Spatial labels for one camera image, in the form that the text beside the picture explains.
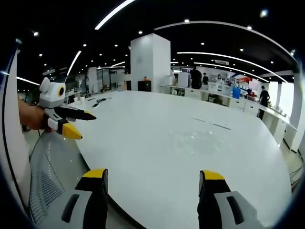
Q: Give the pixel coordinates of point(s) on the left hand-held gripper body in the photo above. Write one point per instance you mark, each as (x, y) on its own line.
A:
(50, 95)

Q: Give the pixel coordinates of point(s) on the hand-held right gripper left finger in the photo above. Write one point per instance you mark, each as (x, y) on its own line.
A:
(78, 207)

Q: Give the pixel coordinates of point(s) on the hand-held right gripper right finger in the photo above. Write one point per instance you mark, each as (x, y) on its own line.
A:
(224, 210)

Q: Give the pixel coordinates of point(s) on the pile of clear food packaging bags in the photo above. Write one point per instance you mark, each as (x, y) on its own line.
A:
(197, 143)

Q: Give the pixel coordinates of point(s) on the thin strips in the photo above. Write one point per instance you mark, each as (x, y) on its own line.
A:
(212, 122)

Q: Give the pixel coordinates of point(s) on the white paper cup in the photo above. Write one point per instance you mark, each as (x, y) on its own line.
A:
(75, 99)
(82, 99)

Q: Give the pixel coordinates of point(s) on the grey mesh chair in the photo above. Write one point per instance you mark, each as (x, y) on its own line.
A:
(50, 171)

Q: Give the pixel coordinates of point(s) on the person's white clothing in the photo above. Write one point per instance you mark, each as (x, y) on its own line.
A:
(9, 124)

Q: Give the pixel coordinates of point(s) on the black cabinet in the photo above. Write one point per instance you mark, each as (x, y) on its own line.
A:
(144, 86)

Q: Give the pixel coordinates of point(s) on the white square pillar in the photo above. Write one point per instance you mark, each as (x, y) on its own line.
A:
(150, 62)

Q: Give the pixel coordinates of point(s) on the long ceiling strip light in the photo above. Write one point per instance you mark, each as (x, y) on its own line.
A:
(114, 13)

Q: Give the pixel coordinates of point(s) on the long white counter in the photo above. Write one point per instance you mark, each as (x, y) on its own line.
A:
(267, 114)

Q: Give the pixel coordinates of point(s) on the white appliance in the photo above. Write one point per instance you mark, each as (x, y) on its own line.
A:
(184, 80)

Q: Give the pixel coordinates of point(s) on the blue box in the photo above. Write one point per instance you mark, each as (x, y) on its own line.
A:
(236, 93)

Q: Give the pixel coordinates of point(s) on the ceiling air vent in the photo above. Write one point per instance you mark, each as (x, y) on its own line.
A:
(221, 62)

